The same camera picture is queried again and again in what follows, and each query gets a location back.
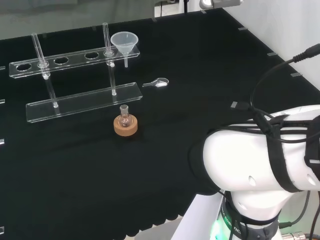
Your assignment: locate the cork ring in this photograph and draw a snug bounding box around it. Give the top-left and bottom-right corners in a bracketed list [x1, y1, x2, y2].
[113, 115, 139, 137]

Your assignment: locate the clear plastic funnel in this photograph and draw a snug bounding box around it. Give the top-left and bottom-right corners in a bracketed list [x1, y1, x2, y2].
[110, 32, 140, 69]

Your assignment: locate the small round-bottom glass flask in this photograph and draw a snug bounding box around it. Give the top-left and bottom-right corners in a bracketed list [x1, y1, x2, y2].
[118, 104, 132, 128]

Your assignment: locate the black cloth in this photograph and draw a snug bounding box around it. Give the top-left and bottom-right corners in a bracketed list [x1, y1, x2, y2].
[0, 7, 320, 240]

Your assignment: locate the black cable with USB plug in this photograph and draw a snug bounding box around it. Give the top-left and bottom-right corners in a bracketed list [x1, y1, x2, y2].
[231, 100, 272, 132]

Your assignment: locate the clear acrylic funnel stand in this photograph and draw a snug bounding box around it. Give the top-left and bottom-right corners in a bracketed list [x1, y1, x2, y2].
[8, 22, 144, 124]

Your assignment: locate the black cable with barrel plug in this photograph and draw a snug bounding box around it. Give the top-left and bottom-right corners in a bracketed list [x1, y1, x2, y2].
[250, 43, 320, 118]

